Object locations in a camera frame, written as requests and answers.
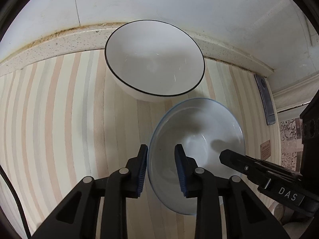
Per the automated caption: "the white bowl blue rim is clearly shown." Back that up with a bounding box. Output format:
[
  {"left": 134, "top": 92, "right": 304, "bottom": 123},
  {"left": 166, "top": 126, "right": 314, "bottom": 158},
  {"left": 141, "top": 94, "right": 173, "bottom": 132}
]
[{"left": 147, "top": 98, "right": 245, "bottom": 215}]

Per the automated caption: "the white bowl black rim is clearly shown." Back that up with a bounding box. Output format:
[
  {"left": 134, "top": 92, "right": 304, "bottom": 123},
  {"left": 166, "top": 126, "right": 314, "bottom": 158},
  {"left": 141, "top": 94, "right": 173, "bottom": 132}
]
[{"left": 104, "top": 20, "right": 206, "bottom": 102}]

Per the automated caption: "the small brown coaster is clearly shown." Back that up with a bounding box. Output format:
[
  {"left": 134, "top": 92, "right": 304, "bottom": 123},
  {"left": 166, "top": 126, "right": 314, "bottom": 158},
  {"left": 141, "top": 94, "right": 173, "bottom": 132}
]
[{"left": 260, "top": 140, "right": 271, "bottom": 160}]

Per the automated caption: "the blue smartphone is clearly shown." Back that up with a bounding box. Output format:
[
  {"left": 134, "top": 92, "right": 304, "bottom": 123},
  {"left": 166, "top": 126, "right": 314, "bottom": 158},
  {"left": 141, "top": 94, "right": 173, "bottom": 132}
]
[{"left": 254, "top": 74, "right": 276, "bottom": 125}]

